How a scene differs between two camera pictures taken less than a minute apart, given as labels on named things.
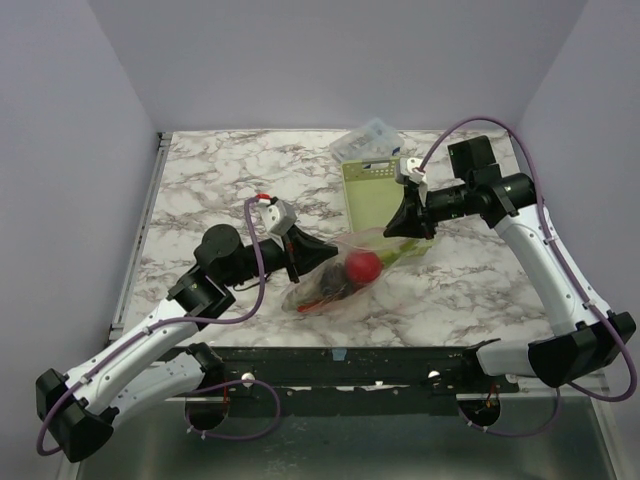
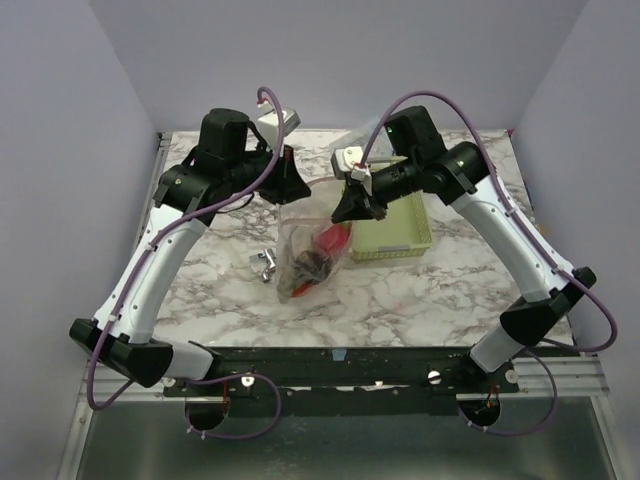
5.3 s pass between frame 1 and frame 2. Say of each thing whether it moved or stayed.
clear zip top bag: moved
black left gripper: moved
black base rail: stayed
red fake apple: moved
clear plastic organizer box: stayed
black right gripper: moved
